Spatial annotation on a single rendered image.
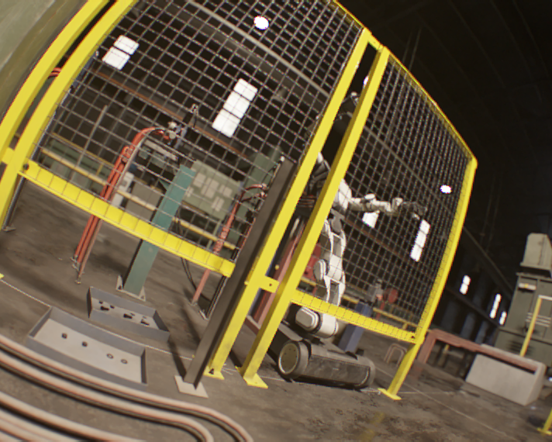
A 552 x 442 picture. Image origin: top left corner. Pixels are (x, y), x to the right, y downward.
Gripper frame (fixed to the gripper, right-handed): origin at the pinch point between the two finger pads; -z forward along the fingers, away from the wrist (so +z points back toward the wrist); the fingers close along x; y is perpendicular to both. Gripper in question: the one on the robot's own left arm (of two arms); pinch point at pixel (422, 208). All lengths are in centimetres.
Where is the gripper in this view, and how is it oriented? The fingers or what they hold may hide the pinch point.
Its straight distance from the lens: 202.8
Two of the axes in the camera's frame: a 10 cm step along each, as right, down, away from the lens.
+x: 7.9, 4.3, 4.4
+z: -4.5, -0.7, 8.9
